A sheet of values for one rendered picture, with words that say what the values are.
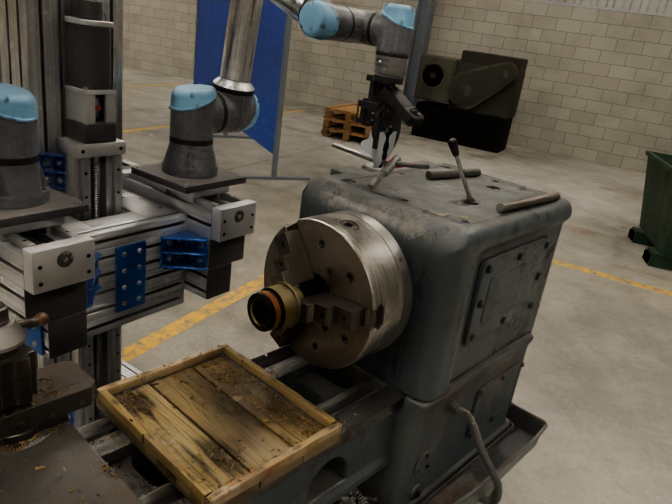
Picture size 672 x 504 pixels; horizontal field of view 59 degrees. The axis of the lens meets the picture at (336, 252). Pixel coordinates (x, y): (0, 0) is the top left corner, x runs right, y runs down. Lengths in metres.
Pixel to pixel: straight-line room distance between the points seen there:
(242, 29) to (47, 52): 0.48
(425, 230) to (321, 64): 11.44
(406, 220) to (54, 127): 0.88
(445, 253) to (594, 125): 10.02
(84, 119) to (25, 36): 0.21
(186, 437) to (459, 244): 0.62
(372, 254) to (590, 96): 10.10
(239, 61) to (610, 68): 9.71
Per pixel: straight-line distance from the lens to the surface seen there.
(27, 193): 1.36
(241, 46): 1.69
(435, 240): 1.19
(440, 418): 1.45
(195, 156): 1.63
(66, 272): 1.31
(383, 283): 1.12
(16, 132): 1.34
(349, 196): 1.33
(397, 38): 1.38
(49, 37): 1.57
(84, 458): 0.97
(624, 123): 11.11
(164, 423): 1.15
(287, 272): 1.15
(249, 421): 1.16
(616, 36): 11.10
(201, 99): 1.61
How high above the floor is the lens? 1.59
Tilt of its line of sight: 21 degrees down
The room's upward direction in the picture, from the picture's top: 8 degrees clockwise
